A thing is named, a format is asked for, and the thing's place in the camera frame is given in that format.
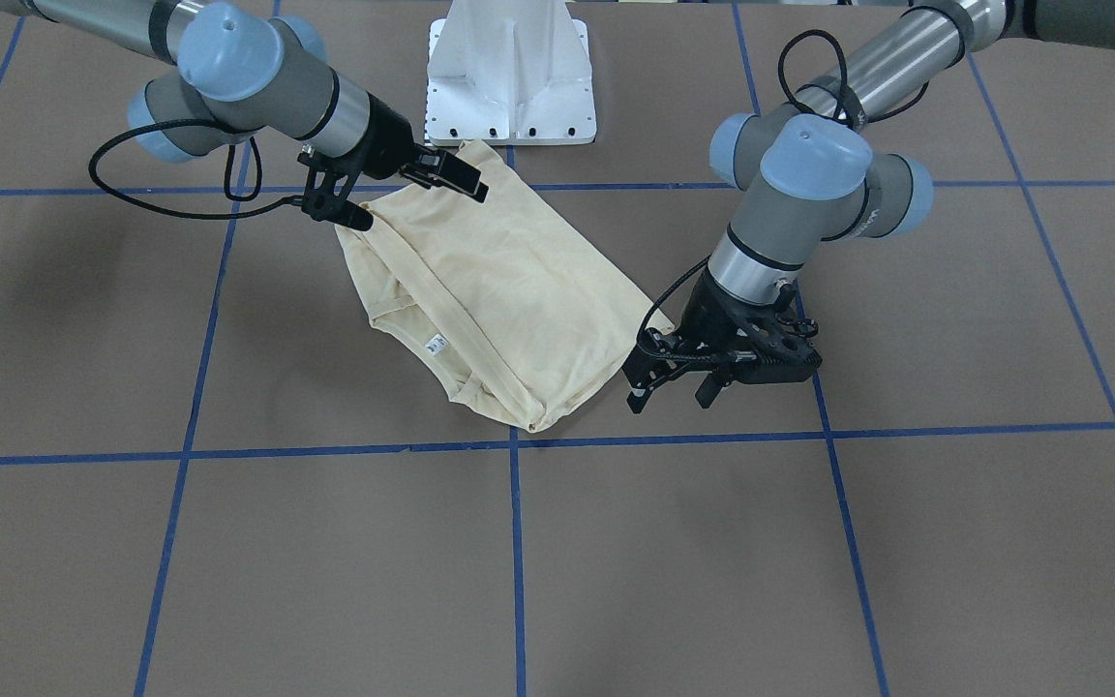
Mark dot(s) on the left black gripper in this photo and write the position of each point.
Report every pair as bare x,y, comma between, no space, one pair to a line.
704,313

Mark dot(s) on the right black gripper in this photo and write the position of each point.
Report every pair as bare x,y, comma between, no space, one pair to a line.
384,138

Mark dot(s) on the beige long-sleeve printed shirt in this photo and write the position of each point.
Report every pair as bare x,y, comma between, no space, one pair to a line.
519,317

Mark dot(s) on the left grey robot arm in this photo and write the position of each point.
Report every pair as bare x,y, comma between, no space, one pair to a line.
808,177

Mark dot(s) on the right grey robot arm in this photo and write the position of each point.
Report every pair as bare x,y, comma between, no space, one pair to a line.
235,74

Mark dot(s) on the brown paper table cover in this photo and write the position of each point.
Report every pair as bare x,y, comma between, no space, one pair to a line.
216,478

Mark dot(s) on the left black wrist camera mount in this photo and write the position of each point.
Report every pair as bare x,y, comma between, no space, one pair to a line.
773,344

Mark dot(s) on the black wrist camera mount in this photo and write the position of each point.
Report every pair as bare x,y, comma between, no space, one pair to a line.
329,182
773,344

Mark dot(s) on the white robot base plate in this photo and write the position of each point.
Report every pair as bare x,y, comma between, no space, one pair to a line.
509,73

